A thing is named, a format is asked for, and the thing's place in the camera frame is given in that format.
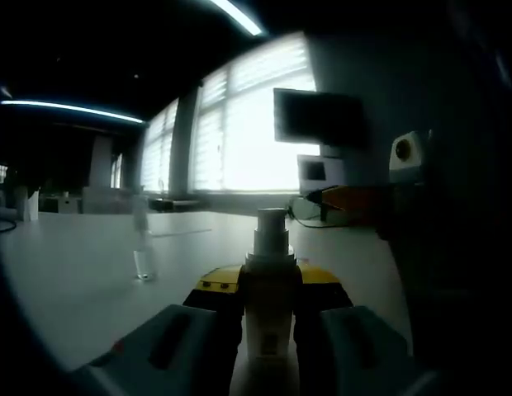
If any white pump bottle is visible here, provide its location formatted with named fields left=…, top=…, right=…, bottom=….
left=243, top=207, right=301, bottom=360

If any black monitor cable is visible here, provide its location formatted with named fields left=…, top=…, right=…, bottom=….
left=286, top=196, right=344, bottom=229

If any long curved ceiling light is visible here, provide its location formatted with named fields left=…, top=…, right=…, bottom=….
left=208, top=0, right=265, bottom=36

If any small lit monitor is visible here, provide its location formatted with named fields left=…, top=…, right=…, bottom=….
left=296, top=153, right=344, bottom=195

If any clear pump bottle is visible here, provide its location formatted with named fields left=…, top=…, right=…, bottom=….
left=130, top=193, right=159, bottom=282

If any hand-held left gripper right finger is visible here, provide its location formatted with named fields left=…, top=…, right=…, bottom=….
left=296, top=262, right=443, bottom=396

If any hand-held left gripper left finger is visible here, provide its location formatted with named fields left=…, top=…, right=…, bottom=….
left=68, top=266, right=245, bottom=396

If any straight ceiling light strip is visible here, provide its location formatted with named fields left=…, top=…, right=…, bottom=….
left=0, top=100, right=149, bottom=124

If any dark wall monitor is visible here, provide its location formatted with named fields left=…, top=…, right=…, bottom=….
left=273, top=87, right=367, bottom=146

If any low bench by window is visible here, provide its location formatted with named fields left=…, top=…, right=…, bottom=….
left=150, top=198, right=199, bottom=211

